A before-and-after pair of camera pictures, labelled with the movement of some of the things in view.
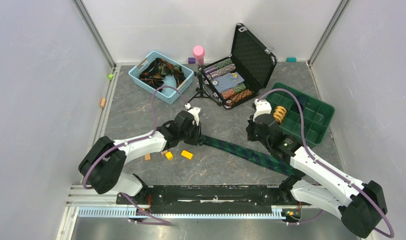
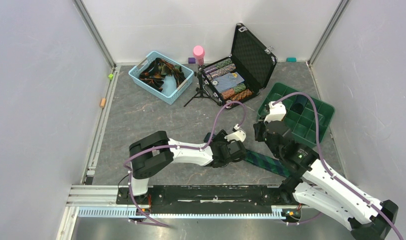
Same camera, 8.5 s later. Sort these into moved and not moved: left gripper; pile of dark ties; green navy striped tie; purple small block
Moved: left gripper
Not moved: pile of dark ties; purple small block; green navy striped tie
